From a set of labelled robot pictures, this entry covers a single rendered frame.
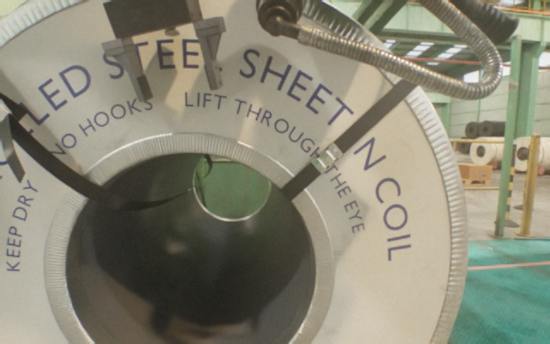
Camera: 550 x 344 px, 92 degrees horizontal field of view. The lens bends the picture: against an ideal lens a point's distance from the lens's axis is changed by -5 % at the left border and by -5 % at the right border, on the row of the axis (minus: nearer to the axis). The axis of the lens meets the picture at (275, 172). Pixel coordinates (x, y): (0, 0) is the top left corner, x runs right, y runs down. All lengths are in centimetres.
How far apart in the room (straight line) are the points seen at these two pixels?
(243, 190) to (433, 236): 256
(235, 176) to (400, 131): 257
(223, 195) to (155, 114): 258
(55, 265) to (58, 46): 41
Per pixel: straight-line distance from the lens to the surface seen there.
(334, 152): 56
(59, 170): 61
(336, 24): 60
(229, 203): 311
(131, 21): 51
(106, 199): 63
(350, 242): 61
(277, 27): 36
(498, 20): 51
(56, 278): 71
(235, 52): 56
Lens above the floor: 105
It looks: 6 degrees down
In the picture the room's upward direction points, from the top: 1 degrees clockwise
